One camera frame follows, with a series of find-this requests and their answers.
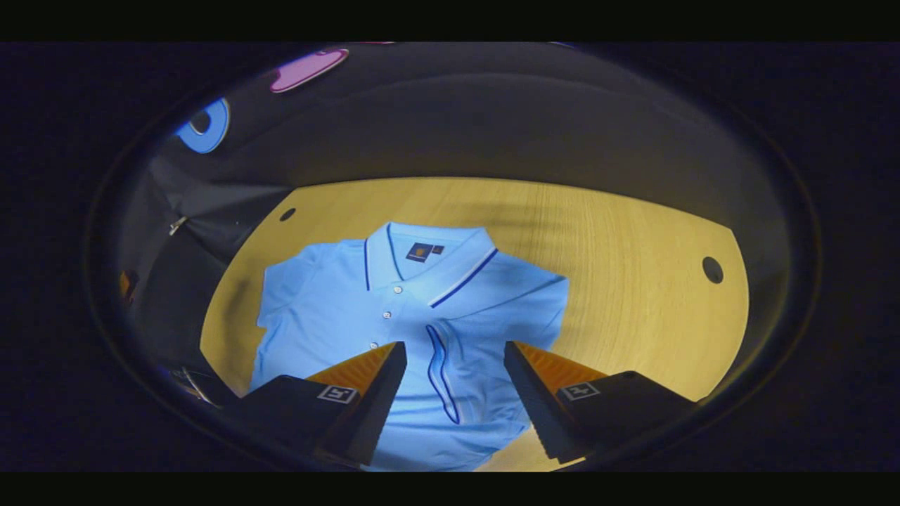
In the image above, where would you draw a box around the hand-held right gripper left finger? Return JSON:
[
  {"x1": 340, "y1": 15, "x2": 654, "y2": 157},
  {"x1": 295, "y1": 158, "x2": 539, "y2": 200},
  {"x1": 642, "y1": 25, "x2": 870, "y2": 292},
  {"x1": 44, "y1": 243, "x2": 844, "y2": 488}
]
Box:
[{"x1": 221, "y1": 341, "x2": 409, "y2": 470}]

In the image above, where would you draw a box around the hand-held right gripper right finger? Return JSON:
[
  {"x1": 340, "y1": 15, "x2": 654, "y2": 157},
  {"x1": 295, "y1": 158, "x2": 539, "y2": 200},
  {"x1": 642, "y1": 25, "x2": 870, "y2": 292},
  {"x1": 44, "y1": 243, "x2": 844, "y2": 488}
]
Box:
[{"x1": 503, "y1": 341, "x2": 697, "y2": 465}]

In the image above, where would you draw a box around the light blue T-shirt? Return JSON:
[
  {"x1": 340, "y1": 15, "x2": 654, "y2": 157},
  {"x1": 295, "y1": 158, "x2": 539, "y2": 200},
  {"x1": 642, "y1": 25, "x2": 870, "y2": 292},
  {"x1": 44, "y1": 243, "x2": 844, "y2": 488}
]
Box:
[{"x1": 250, "y1": 221, "x2": 570, "y2": 473}]

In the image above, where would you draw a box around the black backdrop cloth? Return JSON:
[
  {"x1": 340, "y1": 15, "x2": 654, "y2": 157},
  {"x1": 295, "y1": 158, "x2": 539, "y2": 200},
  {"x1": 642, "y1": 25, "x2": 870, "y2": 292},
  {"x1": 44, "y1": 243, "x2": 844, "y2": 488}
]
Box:
[{"x1": 116, "y1": 42, "x2": 799, "y2": 408}]

